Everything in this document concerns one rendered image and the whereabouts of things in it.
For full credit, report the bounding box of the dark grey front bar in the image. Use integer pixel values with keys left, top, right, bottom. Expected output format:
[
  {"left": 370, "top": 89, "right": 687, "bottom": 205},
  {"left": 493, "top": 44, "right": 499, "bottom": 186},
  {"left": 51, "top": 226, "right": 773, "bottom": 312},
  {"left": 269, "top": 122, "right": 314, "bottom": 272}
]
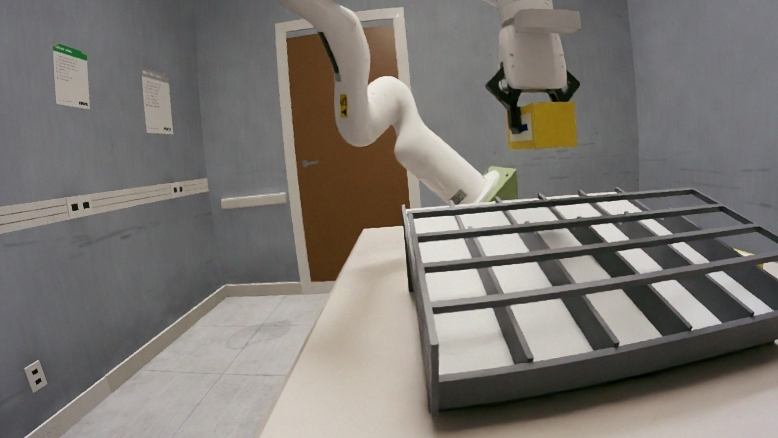
[{"left": 439, "top": 310, "right": 778, "bottom": 409}]

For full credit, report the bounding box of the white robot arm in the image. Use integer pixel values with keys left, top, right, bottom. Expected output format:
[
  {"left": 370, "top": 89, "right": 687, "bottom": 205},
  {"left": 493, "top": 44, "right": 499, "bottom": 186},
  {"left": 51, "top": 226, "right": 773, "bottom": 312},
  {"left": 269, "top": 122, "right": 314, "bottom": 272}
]
[{"left": 279, "top": 0, "right": 581, "bottom": 205}]

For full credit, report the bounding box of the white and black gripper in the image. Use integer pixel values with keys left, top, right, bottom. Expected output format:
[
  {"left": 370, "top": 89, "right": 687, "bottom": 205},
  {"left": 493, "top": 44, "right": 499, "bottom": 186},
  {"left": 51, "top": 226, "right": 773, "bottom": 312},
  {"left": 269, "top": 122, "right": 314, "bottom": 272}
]
[{"left": 485, "top": 22, "right": 580, "bottom": 135}]

